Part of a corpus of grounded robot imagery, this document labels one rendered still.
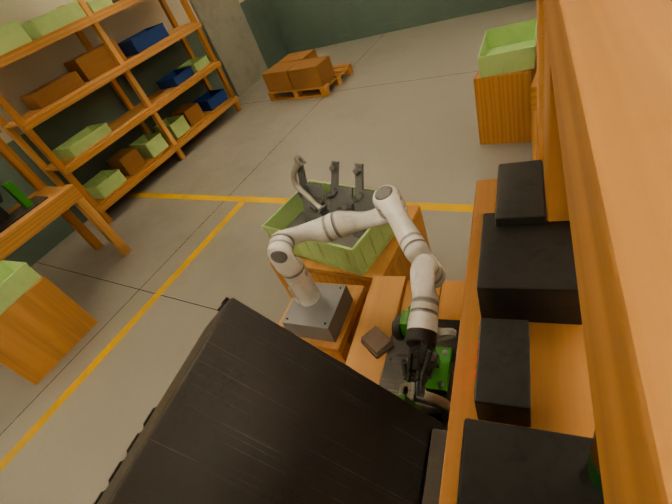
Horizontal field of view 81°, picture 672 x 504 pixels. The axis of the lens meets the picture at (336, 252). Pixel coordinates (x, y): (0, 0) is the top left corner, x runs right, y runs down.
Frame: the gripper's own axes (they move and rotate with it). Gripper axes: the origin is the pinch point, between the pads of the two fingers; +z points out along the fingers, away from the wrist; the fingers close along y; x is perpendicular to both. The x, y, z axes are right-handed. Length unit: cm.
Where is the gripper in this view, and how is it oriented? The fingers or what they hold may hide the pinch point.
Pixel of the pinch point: (415, 391)
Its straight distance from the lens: 99.0
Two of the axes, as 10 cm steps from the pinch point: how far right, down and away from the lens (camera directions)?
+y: 3.6, -3.7, -8.6
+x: 9.1, 3.3, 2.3
